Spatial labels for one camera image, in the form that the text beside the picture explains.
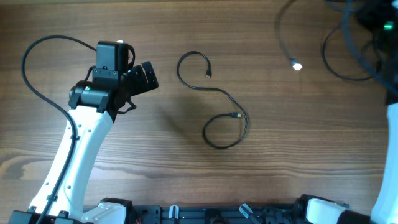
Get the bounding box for camera cable black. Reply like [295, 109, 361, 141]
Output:
[325, 0, 398, 96]
[16, 39, 95, 210]

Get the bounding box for right camera cable black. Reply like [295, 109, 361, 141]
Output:
[325, 0, 398, 96]

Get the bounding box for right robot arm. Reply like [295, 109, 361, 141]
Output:
[256, 54, 397, 223]

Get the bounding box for left camera cable black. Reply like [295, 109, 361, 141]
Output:
[16, 39, 95, 210]

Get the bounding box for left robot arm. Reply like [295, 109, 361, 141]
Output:
[9, 41, 159, 223]

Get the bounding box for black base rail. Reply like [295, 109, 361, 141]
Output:
[83, 203, 352, 224]

